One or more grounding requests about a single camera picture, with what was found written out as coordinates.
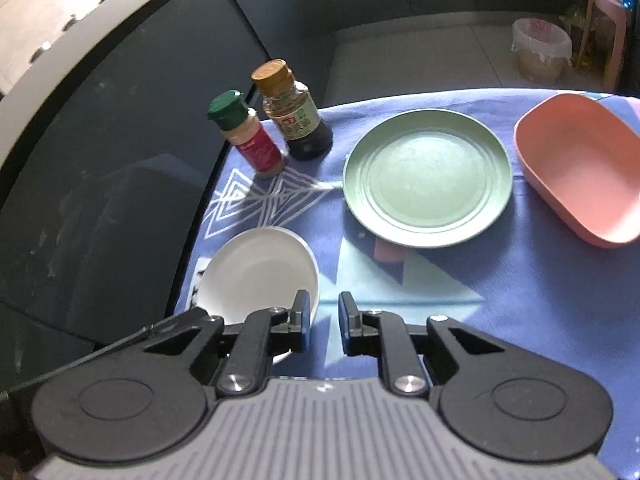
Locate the blue printed tablecloth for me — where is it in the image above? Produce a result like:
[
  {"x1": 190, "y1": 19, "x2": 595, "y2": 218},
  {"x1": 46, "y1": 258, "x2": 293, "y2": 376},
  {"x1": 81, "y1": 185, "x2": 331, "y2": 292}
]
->
[{"x1": 172, "y1": 87, "x2": 640, "y2": 480}]

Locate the green-capped spice bottle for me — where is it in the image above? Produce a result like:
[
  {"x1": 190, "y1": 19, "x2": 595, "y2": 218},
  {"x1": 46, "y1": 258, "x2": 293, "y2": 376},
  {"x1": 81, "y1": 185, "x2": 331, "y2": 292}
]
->
[{"x1": 207, "y1": 90, "x2": 289, "y2": 180}]

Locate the green plate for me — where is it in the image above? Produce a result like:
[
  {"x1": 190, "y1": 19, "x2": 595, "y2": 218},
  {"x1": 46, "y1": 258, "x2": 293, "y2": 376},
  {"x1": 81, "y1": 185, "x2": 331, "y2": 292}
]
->
[{"x1": 342, "y1": 109, "x2": 514, "y2": 248}]

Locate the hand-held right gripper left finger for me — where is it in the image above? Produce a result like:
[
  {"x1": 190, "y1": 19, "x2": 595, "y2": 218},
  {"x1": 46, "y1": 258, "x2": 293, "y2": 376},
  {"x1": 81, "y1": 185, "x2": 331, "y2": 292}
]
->
[{"x1": 144, "y1": 289, "x2": 312, "y2": 396}]

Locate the white bowl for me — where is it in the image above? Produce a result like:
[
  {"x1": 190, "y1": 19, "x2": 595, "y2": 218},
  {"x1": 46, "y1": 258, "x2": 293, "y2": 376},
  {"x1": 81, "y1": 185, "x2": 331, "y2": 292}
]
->
[{"x1": 196, "y1": 226, "x2": 321, "y2": 365}]

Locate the gold-capped soy sauce bottle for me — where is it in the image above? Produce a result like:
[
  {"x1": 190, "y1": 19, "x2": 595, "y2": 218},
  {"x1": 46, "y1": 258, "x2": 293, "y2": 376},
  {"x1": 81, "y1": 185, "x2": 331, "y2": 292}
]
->
[{"x1": 251, "y1": 59, "x2": 334, "y2": 162}]

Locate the trash bin with white bag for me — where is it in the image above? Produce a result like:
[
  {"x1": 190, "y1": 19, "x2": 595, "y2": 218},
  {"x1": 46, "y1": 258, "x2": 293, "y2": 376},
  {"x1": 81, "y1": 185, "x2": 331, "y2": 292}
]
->
[{"x1": 511, "y1": 17, "x2": 572, "y2": 83}]

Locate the terracotta square plate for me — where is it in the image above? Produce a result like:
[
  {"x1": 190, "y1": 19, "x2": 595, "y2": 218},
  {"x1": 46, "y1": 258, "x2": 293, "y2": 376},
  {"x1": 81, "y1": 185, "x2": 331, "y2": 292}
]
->
[{"x1": 514, "y1": 93, "x2": 640, "y2": 249}]

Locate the pink plastic stool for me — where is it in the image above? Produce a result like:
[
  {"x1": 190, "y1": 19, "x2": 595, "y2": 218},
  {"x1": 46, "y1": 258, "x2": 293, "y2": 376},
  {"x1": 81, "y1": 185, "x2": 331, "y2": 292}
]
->
[{"x1": 577, "y1": 0, "x2": 628, "y2": 93}]

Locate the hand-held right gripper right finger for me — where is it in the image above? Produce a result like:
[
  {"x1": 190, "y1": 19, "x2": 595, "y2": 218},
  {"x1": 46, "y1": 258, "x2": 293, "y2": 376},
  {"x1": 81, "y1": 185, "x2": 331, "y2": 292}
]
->
[{"x1": 338, "y1": 291, "x2": 506, "y2": 397}]

